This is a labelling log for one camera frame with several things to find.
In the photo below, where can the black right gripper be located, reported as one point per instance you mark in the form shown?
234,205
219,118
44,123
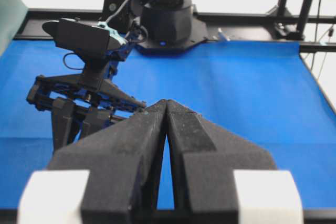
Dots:
93,86

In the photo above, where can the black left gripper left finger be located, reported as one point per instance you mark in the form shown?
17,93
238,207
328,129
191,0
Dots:
124,161

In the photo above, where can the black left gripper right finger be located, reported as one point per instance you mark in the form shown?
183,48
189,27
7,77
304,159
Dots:
203,158

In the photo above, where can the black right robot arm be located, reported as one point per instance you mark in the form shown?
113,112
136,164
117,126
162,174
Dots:
86,101

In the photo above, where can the blue cloth mat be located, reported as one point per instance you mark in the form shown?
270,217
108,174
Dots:
262,91

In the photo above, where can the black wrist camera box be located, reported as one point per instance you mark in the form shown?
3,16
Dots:
94,41

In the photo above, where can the black metal table frame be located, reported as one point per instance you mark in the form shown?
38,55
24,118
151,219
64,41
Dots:
236,28

